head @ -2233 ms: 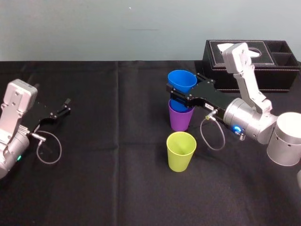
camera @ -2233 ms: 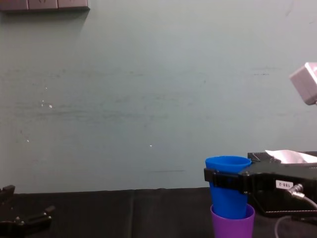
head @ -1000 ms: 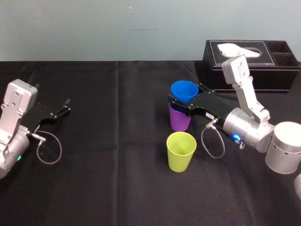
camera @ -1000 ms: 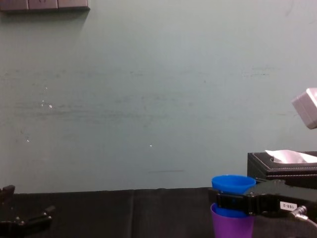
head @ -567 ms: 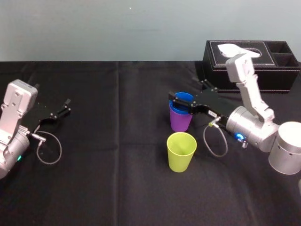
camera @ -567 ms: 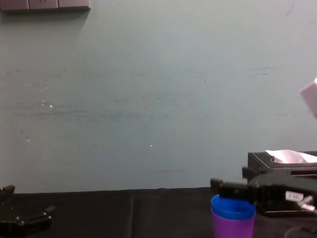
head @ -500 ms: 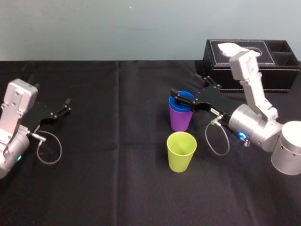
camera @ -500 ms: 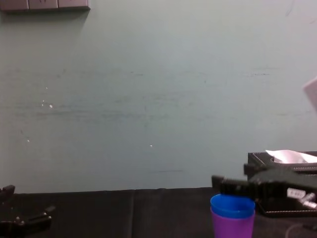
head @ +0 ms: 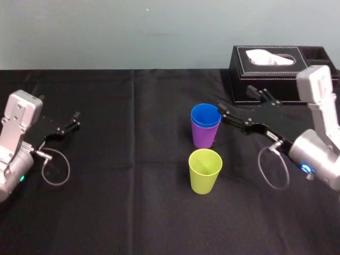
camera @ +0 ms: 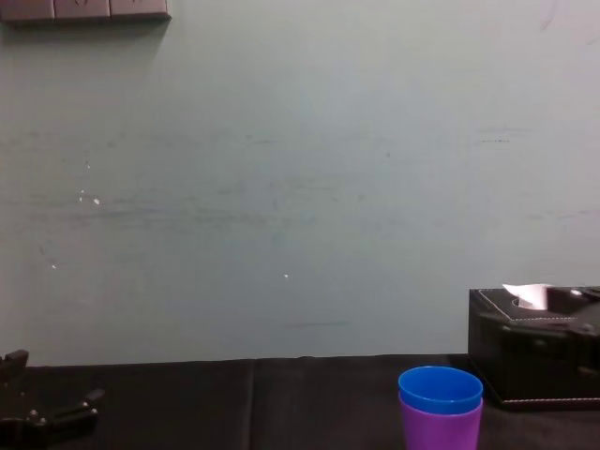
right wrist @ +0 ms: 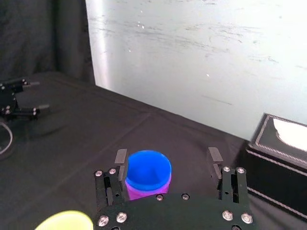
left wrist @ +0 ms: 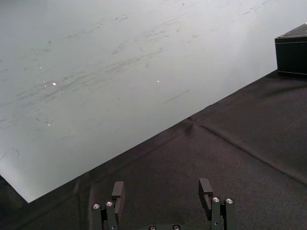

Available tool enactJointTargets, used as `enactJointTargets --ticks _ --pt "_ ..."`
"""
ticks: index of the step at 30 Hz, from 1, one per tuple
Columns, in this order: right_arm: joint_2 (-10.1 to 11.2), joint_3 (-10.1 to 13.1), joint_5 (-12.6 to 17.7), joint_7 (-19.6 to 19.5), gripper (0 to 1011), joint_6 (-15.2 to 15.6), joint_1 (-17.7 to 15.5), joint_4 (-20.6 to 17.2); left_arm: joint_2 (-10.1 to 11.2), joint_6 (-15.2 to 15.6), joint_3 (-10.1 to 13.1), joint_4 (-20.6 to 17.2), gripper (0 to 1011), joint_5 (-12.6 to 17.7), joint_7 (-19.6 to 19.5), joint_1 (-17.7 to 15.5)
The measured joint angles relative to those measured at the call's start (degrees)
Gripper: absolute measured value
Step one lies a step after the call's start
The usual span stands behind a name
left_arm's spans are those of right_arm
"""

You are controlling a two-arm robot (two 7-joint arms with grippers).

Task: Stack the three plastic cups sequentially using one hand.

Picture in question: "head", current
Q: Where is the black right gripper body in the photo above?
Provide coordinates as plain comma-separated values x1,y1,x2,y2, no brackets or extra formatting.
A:
246,105,316,156

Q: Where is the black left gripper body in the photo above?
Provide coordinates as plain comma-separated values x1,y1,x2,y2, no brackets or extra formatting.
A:
24,107,65,151

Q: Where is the black leather tissue box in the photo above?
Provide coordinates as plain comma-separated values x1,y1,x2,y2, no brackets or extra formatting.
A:
228,45,340,106

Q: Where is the blue plastic cup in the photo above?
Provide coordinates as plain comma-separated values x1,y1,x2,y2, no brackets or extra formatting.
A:
190,103,223,130

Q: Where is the purple plastic cup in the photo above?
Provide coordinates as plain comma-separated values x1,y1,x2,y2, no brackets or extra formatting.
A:
191,116,222,149

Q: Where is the white tissue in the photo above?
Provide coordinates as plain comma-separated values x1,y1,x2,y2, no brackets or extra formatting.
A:
244,49,296,66

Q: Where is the green plastic cup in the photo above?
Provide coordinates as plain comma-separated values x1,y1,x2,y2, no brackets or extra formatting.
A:
188,148,223,194

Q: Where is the black tablecloth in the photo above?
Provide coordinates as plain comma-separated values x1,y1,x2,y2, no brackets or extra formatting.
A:
0,68,340,255

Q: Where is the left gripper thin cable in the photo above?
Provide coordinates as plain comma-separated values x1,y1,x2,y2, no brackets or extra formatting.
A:
34,148,71,186

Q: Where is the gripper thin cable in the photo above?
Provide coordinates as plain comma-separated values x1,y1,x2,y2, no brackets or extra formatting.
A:
34,148,71,186
258,140,290,190

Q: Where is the right gripper thin cable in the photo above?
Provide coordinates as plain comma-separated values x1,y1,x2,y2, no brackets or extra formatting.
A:
258,140,290,190

